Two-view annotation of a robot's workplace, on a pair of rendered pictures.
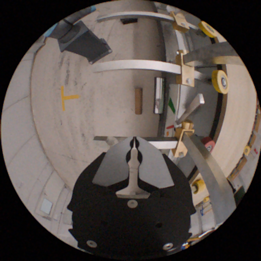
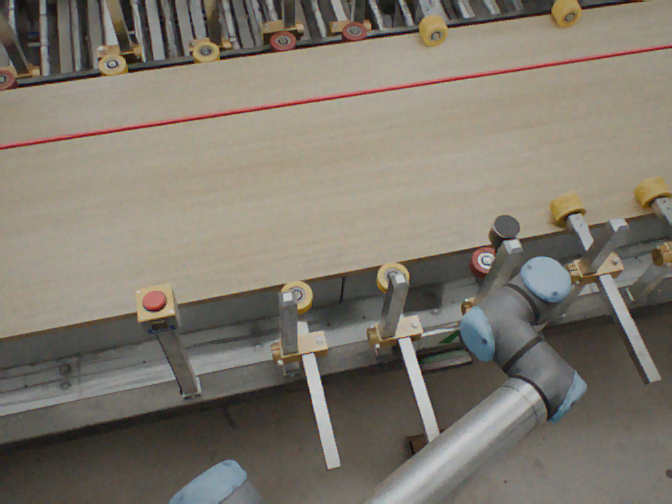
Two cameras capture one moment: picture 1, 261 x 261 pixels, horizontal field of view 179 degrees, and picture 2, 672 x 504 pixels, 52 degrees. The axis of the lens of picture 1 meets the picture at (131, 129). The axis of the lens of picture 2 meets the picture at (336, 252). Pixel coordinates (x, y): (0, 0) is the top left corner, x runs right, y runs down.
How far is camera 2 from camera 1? 1.49 m
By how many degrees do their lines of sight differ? 35
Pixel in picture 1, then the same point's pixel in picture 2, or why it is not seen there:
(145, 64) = (417, 379)
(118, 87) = not seen: outside the picture
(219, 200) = (506, 266)
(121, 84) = not seen: outside the picture
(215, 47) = (393, 310)
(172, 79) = not seen: hidden behind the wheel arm
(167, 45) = (344, 366)
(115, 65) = (428, 414)
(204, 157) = (489, 289)
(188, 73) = (404, 326)
